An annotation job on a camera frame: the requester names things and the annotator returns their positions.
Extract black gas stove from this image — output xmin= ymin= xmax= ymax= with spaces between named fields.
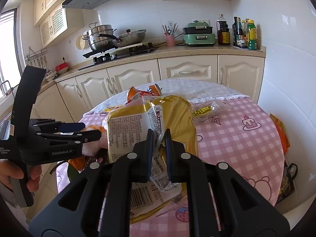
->
xmin=78 ymin=42 xmax=158 ymax=71

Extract green electric cooker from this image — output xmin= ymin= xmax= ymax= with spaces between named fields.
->
xmin=183 ymin=20 xmax=216 ymax=46

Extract clear wrapper with yellow label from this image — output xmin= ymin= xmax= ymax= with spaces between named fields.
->
xmin=192 ymin=101 xmax=224 ymax=122

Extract orange snack bag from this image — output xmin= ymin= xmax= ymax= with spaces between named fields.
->
xmin=126 ymin=84 xmax=162 ymax=104

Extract person's left hand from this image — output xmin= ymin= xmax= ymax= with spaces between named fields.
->
xmin=0 ymin=159 xmax=42 ymax=192

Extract pink checked tablecloth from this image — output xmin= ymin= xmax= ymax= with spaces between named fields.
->
xmin=56 ymin=78 xmax=285 ymax=237

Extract red bowl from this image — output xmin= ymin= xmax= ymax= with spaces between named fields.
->
xmin=55 ymin=62 xmax=69 ymax=75

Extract round woven trivet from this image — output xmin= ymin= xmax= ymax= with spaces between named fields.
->
xmin=75 ymin=35 xmax=86 ymax=50

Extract green yellow oil bottle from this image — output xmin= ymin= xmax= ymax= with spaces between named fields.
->
xmin=247 ymin=19 xmax=257 ymax=50

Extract steel wok with lid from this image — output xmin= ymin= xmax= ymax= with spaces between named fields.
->
xmin=98 ymin=29 xmax=147 ymax=48

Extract window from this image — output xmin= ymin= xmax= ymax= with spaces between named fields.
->
xmin=1 ymin=9 xmax=22 ymax=96

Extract dark soy sauce bottle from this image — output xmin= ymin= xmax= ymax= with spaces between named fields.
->
xmin=216 ymin=13 xmax=230 ymax=45

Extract pink utensil holder cup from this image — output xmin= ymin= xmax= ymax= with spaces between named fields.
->
xmin=166 ymin=35 xmax=175 ymax=47

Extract yellow noodle packet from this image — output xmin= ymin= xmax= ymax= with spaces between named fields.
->
xmin=106 ymin=95 xmax=199 ymax=225

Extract hanging utensil rack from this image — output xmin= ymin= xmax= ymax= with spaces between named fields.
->
xmin=25 ymin=47 xmax=49 ymax=72

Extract steel stacked steamer pot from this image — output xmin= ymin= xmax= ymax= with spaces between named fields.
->
xmin=83 ymin=22 xmax=116 ymax=51

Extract cream lower cabinets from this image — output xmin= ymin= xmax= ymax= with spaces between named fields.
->
xmin=31 ymin=55 xmax=265 ymax=122

